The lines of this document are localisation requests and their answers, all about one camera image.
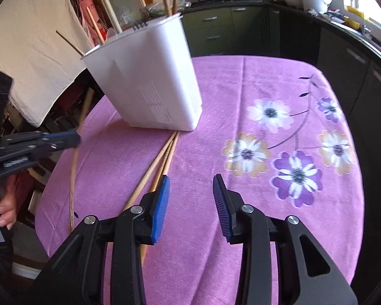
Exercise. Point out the red checkered apron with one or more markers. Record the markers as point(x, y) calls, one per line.
point(89, 6)

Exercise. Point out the purple floral tablecloth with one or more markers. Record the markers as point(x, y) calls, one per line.
point(203, 152)

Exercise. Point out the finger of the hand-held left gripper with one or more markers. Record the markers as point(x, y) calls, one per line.
point(35, 155)
point(63, 139)

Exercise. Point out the green base cabinets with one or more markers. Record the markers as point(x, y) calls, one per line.
point(216, 28)

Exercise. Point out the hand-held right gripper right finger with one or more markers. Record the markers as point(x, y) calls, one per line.
point(222, 209)

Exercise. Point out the black plastic fork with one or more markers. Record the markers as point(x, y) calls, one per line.
point(139, 26)

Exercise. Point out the black kitchen countertop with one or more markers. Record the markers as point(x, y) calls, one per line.
point(352, 35)

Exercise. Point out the white plastic utensil holder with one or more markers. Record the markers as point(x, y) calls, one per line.
point(146, 79)

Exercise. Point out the clear plastic bags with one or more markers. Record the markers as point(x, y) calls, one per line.
point(152, 8)

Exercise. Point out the white hanging cloth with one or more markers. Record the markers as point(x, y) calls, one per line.
point(28, 54)

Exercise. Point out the black gas stove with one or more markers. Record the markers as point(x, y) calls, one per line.
point(225, 0)

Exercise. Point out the dark base cabinets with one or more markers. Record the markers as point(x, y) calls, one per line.
point(336, 54)

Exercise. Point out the person's left hand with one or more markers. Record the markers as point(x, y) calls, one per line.
point(8, 206)

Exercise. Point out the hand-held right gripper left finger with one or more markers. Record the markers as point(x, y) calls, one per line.
point(160, 209)

